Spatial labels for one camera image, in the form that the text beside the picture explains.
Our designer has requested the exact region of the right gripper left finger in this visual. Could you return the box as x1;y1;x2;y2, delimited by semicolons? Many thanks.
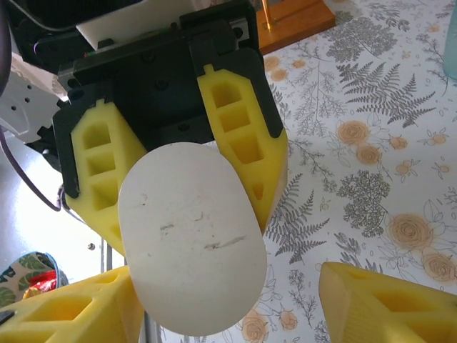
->
0;266;144;343

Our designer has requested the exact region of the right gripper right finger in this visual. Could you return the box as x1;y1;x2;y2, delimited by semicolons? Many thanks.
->
318;262;457;343

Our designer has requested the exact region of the white earbud charging case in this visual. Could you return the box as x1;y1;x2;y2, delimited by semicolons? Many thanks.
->
117;141;267;337

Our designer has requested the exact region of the red yellow snack packet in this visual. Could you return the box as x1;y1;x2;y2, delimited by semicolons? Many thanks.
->
21;269;59;302

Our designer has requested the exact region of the leaf pattern bowl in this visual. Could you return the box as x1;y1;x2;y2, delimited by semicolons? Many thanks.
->
0;251;69;309

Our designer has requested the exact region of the orange wooden rack base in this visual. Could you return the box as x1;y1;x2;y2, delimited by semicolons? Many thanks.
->
256;0;337;56

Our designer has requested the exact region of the blue plastic cup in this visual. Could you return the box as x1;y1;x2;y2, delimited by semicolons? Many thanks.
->
442;5;457;80

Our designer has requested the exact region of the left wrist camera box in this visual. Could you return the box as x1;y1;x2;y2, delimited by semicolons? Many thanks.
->
75;0;181;51

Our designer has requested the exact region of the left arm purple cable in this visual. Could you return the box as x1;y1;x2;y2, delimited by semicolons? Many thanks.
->
0;0;72;215

